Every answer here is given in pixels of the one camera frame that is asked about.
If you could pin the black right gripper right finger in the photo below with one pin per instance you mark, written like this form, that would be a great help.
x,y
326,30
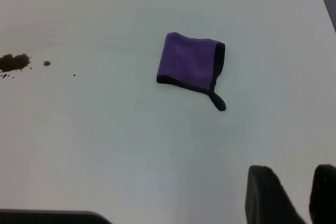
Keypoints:
x,y
325,195

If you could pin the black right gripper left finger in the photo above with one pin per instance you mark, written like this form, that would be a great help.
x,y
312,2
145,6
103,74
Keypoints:
x,y
265,197

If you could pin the purple cloth with black trim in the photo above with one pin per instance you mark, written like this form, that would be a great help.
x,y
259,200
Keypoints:
x,y
186,61

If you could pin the small round coffee drop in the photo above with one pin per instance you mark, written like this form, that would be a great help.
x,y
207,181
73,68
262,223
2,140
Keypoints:
x,y
47,63

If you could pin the dark coffee spill puddle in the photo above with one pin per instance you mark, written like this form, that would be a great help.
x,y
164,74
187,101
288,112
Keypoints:
x,y
13,62

